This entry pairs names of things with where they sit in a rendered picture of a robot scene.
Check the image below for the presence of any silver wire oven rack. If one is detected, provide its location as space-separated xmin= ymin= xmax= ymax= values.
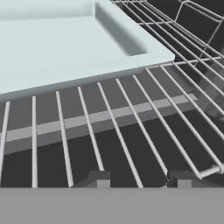
xmin=0 ymin=0 xmax=224 ymax=188

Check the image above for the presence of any pale blue baking tray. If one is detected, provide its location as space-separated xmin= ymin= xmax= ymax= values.
xmin=0 ymin=0 xmax=176 ymax=103

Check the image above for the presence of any dark oven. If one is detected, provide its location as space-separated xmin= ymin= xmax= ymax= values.
xmin=0 ymin=0 xmax=224 ymax=188

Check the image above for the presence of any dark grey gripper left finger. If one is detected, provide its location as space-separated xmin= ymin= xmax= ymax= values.
xmin=73 ymin=170 xmax=111 ymax=188

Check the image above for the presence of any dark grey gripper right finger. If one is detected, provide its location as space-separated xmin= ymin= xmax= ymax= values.
xmin=167 ymin=170 xmax=214 ymax=188

